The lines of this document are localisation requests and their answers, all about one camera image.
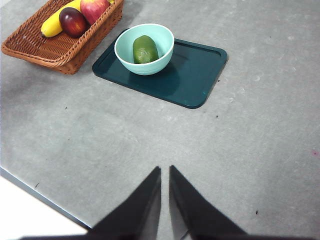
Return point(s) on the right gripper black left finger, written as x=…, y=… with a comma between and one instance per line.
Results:
x=137, y=212

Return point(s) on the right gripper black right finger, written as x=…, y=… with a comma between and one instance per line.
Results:
x=197, y=215

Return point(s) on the teal ceramic bowl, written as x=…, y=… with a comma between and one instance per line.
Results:
x=150, y=67

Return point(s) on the green avocado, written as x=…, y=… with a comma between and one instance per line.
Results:
x=145, y=51

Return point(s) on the dark rectangular tray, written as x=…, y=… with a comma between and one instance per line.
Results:
x=190, y=80

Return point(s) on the brown wicker basket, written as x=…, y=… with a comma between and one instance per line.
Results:
x=37, y=47

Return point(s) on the dark red plum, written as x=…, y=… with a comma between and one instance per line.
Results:
x=73, y=22

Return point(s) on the yellow banana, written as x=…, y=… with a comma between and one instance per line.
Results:
x=53, y=25

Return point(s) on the red apple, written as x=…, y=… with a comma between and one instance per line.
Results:
x=95, y=8

